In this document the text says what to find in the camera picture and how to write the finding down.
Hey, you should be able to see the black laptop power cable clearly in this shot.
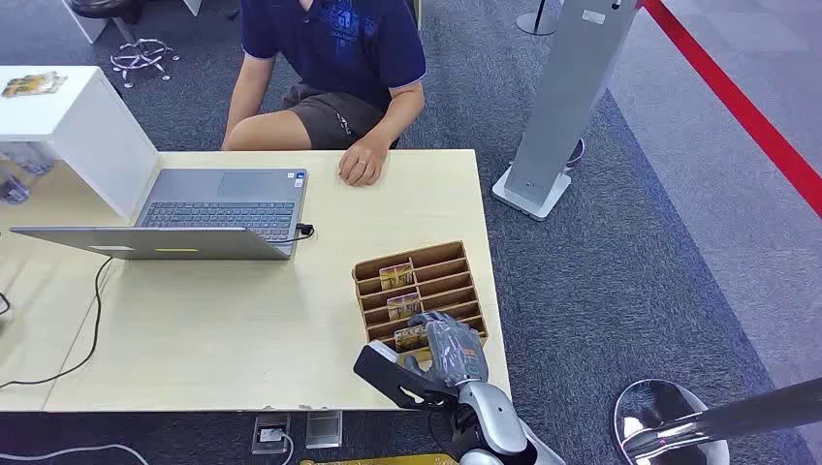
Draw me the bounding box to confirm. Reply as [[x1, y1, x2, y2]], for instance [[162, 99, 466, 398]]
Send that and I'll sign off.
[[0, 223, 316, 390]]

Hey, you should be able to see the floor power socket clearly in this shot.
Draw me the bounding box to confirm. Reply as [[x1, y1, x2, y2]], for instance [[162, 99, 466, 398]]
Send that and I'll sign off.
[[251, 414, 292, 455]]

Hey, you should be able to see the white floor cable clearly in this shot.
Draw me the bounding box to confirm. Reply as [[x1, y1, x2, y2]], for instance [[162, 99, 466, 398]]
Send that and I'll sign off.
[[0, 444, 150, 465]]

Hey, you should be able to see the white shelf box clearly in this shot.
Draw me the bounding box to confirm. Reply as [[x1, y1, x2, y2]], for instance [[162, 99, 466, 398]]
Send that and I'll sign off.
[[0, 65, 161, 221]]

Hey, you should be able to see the person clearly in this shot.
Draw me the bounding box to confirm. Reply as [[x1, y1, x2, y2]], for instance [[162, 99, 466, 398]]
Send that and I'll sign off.
[[221, 0, 427, 188]]

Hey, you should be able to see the red barrier belt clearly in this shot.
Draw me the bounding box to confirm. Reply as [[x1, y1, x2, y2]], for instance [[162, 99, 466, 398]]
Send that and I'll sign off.
[[642, 0, 822, 220]]

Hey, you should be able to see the grey kiosk stand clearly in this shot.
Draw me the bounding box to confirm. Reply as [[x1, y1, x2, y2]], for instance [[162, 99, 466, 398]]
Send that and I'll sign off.
[[491, 0, 644, 223]]

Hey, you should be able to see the person's left hand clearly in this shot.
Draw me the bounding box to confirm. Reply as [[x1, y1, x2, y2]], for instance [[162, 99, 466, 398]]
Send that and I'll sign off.
[[337, 138, 391, 188]]

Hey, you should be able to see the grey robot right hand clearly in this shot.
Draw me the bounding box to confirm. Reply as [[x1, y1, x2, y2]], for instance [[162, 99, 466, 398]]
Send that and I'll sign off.
[[405, 311, 490, 389]]

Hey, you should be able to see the black bracket wrist camera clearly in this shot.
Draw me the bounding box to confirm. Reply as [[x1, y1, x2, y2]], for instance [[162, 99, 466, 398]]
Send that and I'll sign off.
[[353, 341, 460, 412]]

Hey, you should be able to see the white plug cable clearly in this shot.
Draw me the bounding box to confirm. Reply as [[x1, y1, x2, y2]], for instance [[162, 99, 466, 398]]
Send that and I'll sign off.
[[262, 429, 296, 465]]

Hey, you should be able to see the yellow flat object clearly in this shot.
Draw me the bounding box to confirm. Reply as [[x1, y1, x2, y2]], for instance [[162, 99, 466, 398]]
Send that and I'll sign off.
[[300, 453, 460, 465]]

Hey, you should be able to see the grey stanchion base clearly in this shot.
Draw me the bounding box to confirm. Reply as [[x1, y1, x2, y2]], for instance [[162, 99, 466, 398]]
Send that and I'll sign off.
[[517, 0, 564, 37]]

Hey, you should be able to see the clear plastic bottle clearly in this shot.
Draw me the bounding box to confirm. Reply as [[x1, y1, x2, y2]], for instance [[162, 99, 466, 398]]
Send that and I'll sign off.
[[0, 140, 56, 177], [0, 171, 31, 205]]

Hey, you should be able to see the brown wooden card organizer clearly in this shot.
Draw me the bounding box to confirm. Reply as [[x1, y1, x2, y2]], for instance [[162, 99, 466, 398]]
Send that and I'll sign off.
[[351, 240, 490, 364]]

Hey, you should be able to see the black office chair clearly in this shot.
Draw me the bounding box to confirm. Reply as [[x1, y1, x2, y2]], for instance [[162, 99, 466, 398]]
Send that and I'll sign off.
[[67, 0, 181, 89]]

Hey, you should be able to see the dark stanchion pole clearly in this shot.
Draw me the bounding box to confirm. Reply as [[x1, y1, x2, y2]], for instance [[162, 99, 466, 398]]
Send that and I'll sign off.
[[621, 377, 822, 460]]

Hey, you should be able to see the metal floor socket cover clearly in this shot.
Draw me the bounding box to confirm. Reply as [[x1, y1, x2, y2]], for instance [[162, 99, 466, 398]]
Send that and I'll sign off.
[[304, 410, 343, 450]]

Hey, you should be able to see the grey laptop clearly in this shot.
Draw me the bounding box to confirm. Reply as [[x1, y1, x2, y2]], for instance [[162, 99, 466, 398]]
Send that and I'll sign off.
[[9, 168, 309, 262]]

